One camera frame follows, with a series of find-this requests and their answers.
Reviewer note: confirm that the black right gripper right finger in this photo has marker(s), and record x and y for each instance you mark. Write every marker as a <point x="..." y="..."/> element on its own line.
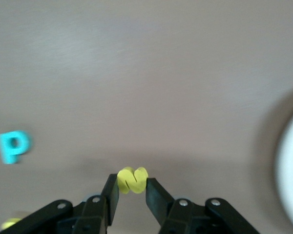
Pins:
<point x="175" y="217"/>

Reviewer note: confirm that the teal foam letter p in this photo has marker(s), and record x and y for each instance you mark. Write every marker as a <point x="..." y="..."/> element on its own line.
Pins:
<point x="13" y="146"/>

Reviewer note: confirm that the yellow foam letter s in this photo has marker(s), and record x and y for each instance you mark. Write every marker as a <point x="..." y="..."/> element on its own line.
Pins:
<point x="134" y="180"/>

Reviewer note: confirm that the beige round plate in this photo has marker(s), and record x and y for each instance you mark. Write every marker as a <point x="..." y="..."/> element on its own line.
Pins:
<point x="290" y="170"/>

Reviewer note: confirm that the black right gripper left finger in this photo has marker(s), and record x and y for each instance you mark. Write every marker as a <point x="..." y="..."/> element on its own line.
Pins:
<point x="97" y="214"/>

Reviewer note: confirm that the brown table cover sheet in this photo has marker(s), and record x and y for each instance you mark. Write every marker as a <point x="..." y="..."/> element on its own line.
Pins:
<point x="136" y="73"/>

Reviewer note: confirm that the yellow foam letter u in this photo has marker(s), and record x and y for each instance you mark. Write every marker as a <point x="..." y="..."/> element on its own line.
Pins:
<point x="8" y="223"/>

